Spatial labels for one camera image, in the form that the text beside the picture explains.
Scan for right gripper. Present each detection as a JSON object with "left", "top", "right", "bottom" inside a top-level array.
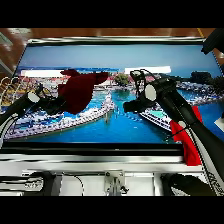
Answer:
[{"left": 122, "top": 97, "right": 157, "bottom": 114}]

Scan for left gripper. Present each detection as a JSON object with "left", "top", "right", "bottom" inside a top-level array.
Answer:
[{"left": 39, "top": 94, "right": 68, "bottom": 115}]

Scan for dark red T-shirt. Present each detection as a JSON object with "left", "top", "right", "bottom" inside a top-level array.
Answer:
[{"left": 57, "top": 68, "right": 110, "bottom": 115}]

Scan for bright red T-shirt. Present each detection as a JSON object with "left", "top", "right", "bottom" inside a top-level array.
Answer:
[{"left": 169, "top": 105, "right": 205, "bottom": 167}]

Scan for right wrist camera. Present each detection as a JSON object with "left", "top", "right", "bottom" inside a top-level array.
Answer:
[{"left": 129, "top": 68, "right": 152, "bottom": 100}]

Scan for black cable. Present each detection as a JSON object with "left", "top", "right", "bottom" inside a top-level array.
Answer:
[{"left": 62, "top": 172, "right": 85, "bottom": 197}]

